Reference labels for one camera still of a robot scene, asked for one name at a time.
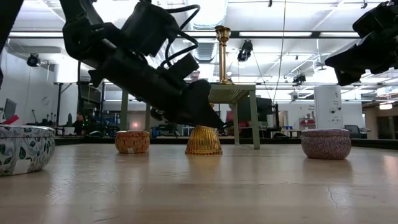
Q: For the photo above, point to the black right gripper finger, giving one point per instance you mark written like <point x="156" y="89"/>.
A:
<point x="351" y="54"/>
<point x="348" y="73"/>

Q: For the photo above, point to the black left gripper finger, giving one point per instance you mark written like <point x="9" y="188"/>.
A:
<point x="196" y="105"/>
<point x="157" y="114"/>

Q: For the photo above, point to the amber ribbed glass candle holder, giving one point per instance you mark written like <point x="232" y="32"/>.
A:
<point x="203" y="141"/>

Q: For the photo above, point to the orange patterned candle tin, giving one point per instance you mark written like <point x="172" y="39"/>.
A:
<point x="132" y="141"/>

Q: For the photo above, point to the medium gold candlestick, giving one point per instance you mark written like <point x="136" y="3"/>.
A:
<point x="226" y="81"/>

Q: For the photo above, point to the purple patterned candle tin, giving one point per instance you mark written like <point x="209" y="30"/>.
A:
<point x="326" y="144"/>

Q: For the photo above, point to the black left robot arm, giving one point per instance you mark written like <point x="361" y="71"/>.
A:
<point x="84" y="34"/>

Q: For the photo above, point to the white round pillar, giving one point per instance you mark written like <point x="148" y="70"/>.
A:
<point x="328" y="105"/>

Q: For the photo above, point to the pale green perforated metal shelf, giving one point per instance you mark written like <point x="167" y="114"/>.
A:
<point x="233" y="93"/>

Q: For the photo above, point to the person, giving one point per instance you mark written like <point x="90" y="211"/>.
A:
<point x="79" y="123"/>
<point x="237" y="119"/>

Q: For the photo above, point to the black spotlight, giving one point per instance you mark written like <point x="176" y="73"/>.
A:
<point x="33" y="60"/>
<point x="299" y="78"/>
<point x="245" y="49"/>

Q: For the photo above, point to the grey office chair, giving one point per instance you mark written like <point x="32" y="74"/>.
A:
<point x="353" y="130"/>

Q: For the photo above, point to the shelving with red bins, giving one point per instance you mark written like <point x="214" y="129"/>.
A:
<point x="308" y="122"/>

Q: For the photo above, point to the black monitor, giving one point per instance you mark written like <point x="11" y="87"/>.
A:
<point x="264" y="109"/>

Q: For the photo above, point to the grey monitor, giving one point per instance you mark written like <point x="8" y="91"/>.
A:
<point x="10" y="109"/>

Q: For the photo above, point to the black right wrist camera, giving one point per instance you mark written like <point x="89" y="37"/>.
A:
<point x="376" y="18"/>

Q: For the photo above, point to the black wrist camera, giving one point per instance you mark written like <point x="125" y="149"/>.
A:
<point x="149" y="28"/>
<point x="376" y="18"/>

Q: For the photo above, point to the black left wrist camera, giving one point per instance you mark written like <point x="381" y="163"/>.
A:
<point x="149" y="28"/>

